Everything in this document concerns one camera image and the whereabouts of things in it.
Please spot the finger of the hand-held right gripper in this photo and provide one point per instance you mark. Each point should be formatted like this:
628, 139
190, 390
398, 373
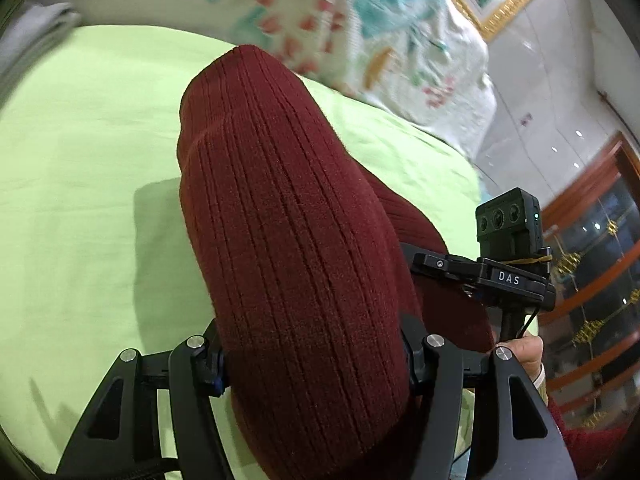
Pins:
440, 264

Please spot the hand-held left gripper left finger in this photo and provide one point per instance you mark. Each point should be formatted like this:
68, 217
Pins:
200, 360

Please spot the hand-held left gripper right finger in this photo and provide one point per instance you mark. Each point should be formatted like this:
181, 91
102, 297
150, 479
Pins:
417, 350

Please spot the dark red knit sweater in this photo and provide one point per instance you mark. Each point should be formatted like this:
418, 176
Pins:
300, 260

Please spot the person's right forearm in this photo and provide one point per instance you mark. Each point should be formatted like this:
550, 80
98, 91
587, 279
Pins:
600, 452

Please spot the person's right hand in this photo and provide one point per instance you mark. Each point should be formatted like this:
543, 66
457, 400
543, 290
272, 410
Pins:
525, 355

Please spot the wooden glass door cabinet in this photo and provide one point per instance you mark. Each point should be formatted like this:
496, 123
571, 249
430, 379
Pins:
600, 240

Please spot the light green bed sheet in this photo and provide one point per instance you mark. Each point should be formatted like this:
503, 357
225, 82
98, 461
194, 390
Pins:
75, 185

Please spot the white floral quilt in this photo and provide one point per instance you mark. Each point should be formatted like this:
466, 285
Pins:
400, 35

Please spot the gold framed painting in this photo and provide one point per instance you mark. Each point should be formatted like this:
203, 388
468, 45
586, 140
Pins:
510, 5

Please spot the grey folded cloth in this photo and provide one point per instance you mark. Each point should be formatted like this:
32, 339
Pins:
30, 35

